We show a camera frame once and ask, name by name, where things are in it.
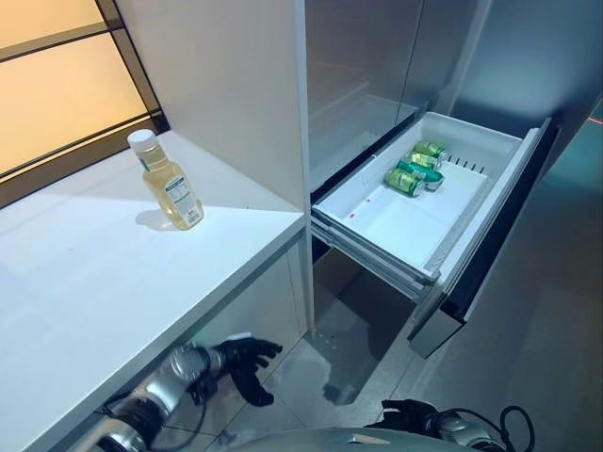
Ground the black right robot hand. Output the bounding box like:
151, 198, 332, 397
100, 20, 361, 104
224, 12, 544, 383
365, 398, 441, 430

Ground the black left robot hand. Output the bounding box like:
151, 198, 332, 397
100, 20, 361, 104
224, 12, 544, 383
210, 335, 284, 408

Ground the white fridge drawer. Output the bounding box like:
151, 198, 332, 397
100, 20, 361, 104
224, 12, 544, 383
310, 110, 560, 361

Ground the stainless steel fridge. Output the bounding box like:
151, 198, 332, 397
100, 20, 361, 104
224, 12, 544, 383
304, 0, 603, 361

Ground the grey robot torso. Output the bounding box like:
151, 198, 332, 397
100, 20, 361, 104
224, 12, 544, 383
256, 426, 472, 452

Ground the white counter cabinet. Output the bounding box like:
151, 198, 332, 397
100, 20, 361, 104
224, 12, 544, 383
0, 0, 314, 452

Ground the yellow juice bottle white cap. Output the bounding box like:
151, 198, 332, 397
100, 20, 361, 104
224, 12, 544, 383
127, 130, 205, 232

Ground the green drink can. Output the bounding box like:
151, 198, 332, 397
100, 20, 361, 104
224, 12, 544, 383
396, 159, 446, 192
407, 151, 444, 172
384, 168, 426, 197
414, 140, 448, 161

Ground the black framed window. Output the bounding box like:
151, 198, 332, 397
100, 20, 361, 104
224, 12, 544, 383
0, 0, 171, 209

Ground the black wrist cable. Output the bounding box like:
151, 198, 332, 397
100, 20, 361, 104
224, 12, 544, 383
497, 405, 543, 452

